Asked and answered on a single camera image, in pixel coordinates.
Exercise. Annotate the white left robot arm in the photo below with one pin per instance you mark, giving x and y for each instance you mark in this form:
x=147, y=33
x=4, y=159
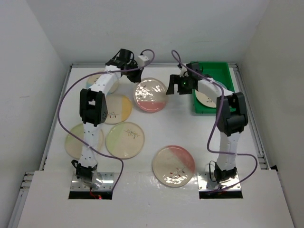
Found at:
x=93, y=109

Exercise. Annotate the cream plate green section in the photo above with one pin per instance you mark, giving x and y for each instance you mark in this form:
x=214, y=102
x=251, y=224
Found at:
x=74, y=147

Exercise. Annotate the green plastic bin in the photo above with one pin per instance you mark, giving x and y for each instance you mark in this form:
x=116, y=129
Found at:
x=219, y=71

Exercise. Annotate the cream plate blue section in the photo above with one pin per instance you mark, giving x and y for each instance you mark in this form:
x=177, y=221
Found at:
x=92, y=80

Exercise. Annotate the cream plate pink section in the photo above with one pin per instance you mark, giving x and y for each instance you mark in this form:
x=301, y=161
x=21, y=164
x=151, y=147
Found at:
x=150, y=95

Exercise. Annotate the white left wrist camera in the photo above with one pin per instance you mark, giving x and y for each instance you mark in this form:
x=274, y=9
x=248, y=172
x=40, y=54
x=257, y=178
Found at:
x=142, y=60

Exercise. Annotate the cream plate yellow section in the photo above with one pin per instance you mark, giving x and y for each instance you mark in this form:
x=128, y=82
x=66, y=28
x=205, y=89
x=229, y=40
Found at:
x=119, y=108

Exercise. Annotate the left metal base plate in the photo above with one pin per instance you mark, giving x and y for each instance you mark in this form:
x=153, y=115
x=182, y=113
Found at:
x=102, y=181

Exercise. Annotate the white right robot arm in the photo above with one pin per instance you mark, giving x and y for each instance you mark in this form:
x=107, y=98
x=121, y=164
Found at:
x=231, y=114

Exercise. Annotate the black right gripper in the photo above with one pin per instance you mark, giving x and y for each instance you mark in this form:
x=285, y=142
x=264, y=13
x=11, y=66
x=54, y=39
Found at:
x=175, y=79

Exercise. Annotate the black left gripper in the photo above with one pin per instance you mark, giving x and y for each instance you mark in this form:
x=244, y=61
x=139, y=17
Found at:
x=137, y=77

